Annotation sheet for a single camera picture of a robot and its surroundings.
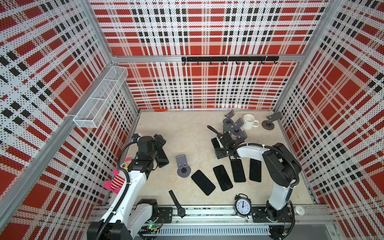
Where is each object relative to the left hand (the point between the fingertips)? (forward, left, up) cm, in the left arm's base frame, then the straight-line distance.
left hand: (158, 142), depth 82 cm
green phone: (-9, -46, -17) cm, 51 cm away
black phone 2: (-13, -37, -18) cm, 43 cm away
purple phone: (-2, +1, -16) cm, 16 cm away
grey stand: (-9, -14, -16) cm, 23 cm away
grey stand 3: (+9, -51, -9) cm, 53 cm away
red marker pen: (+46, +11, -20) cm, 52 cm away
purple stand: (+19, -49, -13) cm, 54 cm away
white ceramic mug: (+22, -59, -9) cm, 63 cm away
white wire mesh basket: (+19, +44, +4) cm, 48 cm away
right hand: (+3, -38, -16) cm, 42 cm away
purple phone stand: (+27, -44, -12) cm, 53 cm away
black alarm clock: (-29, -45, -15) cm, 55 cm away
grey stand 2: (+17, -42, -9) cm, 46 cm away
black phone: (-16, -25, -19) cm, 35 cm away
